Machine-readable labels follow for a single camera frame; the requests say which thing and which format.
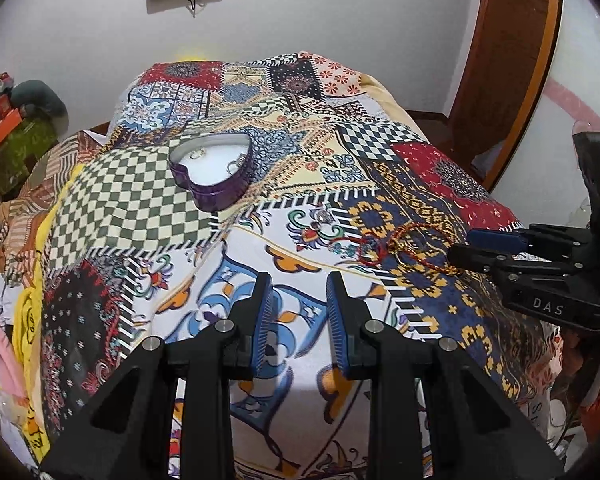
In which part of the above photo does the silver charm earring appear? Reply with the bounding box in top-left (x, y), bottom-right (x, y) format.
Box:
top-left (315, 209), bottom-right (334, 224)

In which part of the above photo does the wooden wardrobe door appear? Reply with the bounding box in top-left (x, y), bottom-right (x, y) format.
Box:
top-left (449, 0), bottom-right (562, 191)

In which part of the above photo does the purple heart-shaped tin box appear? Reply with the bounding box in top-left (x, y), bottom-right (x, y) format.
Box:
top-left (168, 132), bottom-right (254, 212)

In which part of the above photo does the colourful patchwork bedspread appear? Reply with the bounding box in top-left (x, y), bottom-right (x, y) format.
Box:
top-left (0, 52), bottom-right (562, 479)

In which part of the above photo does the green cloth-covered stand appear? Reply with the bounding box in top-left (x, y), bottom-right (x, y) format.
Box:
top-left (0, 118), bottom-right (57, 196)

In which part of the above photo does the orange box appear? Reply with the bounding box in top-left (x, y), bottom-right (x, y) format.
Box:
top-left (0, 110), bottom-right (22, 144)

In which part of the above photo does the red gold braided bracelet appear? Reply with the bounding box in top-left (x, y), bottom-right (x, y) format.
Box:
top-left (355, 221), bottom-right (462, 276)

